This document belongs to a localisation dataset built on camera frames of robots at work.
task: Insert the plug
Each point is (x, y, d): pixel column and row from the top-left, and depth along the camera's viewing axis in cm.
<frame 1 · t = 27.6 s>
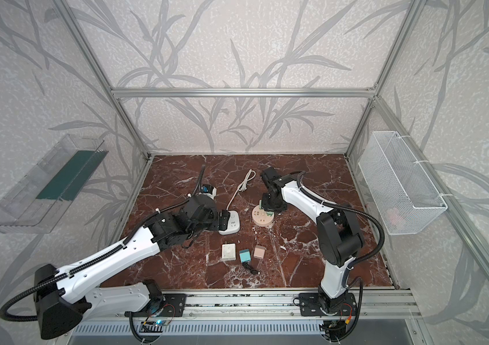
left hand: (223, 209, 76), fingers open
right hand: (268, 201, 92), fingers open
white square power strip: (231, 232, 93), on the table
pink round power strip: (260, 218, 95), point 3 cm above the table
white square plug adapter: (229, 251, 85), point 3 cm above the table
pink plug adapter: (259, 251, 86), point 2 cm above the table

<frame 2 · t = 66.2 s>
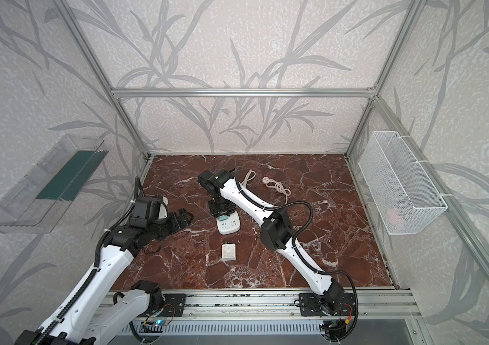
left hand: (188, 214, 79), fingers open
right hand: (220, 210, 90), fingers open
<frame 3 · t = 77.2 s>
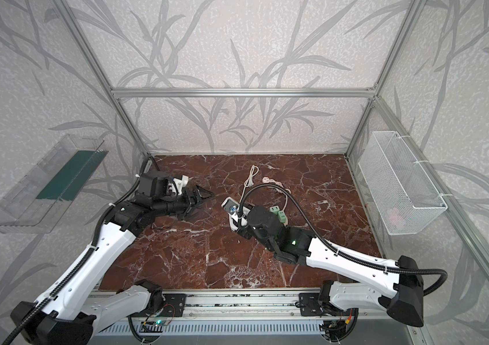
left hand: (213, 196, 69), fingers open
right hand: (238, 200, 70), fingers open
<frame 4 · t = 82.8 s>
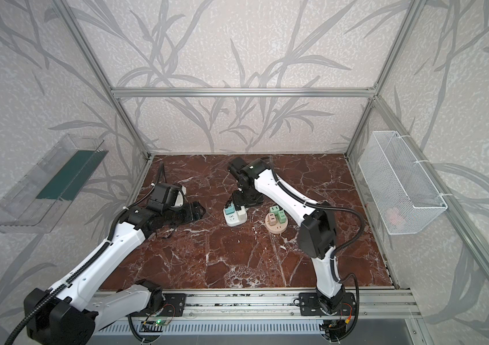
left hand: (201, 207, 79), fingers open
right hand: (242, 200, 84), fingers open
